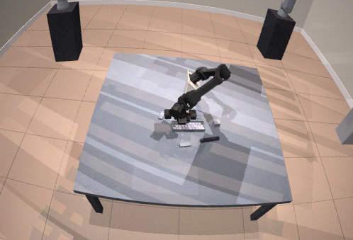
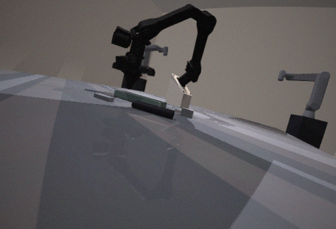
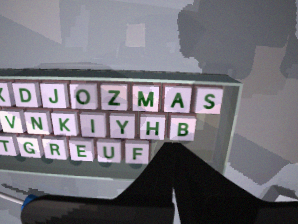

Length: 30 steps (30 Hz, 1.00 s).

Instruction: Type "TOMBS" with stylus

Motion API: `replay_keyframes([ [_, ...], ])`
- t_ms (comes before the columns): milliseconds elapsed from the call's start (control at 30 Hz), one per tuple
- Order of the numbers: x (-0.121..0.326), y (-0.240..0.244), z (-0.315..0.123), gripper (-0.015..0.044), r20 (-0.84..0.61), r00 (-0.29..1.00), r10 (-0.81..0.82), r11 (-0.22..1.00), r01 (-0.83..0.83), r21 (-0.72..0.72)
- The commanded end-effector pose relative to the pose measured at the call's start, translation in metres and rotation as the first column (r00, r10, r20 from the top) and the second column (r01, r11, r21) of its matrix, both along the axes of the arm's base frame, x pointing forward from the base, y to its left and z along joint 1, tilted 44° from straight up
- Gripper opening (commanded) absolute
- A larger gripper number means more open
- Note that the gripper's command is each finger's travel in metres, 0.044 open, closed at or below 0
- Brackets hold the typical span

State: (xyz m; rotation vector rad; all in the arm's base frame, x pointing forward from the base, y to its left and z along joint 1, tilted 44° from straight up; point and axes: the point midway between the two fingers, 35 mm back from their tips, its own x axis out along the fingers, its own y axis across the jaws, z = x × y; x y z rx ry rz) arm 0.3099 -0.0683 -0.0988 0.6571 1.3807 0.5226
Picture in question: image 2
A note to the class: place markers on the white keyboard with green letter keys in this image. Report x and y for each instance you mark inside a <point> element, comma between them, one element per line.
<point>128,96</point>

